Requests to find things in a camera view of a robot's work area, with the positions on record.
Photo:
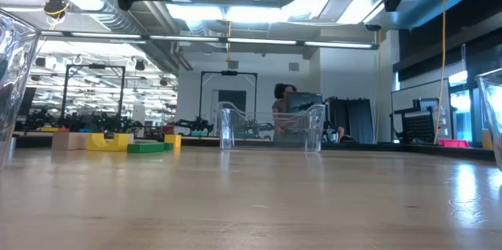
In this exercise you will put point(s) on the yellow cube block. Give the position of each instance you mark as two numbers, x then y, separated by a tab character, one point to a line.
173	139

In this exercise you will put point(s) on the yellow arch block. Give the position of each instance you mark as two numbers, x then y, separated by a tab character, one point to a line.
96	145

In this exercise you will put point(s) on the large natural wood block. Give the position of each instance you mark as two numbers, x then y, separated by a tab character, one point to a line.
68	141

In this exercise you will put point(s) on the background black robot arm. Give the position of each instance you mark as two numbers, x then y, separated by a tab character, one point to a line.
106	122
39	118
196	125
255	127

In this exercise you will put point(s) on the white partition panel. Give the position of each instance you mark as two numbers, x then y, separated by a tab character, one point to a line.
408	93

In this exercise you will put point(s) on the clear plastic bin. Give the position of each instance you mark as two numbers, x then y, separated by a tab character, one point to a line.
492	105
313	124
15	66

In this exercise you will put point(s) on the black folding panels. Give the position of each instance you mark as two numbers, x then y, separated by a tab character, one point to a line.
353	120

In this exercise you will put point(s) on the black pegboard cart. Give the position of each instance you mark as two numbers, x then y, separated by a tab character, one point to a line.
419	126

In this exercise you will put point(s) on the black monitor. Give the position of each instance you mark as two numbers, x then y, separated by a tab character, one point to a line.
304	99

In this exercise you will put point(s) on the person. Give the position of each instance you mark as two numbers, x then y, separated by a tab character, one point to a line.
283	91

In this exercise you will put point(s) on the small green block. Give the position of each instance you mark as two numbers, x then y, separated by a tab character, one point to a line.
168	147

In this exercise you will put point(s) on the long green block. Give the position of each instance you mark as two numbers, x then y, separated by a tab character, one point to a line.
145	148

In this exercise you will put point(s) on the red plastic bin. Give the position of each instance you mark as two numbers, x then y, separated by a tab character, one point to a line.
453	143

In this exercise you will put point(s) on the yellow roll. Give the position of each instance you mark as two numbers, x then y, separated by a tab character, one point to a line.
487	139

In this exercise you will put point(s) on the black aluminium rig frame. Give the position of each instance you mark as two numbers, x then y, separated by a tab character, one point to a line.
145	38

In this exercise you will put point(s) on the black station frame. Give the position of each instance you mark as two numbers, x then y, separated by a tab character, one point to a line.
64	93
201	93

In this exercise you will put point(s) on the black table edge rail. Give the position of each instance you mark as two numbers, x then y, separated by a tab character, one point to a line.
353	147

